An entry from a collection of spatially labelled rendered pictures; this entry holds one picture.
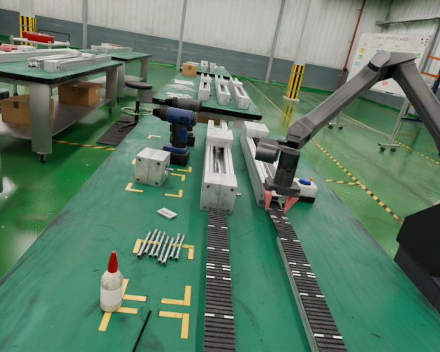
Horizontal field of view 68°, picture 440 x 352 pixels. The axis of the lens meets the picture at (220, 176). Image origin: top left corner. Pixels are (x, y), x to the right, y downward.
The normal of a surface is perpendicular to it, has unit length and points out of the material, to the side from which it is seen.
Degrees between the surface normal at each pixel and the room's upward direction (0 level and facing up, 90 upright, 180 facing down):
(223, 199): 90
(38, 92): 90
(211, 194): 90
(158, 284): 0
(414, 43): 90
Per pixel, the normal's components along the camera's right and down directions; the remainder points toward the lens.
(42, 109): 0.04, 0.38
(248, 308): 0.16, -0.92
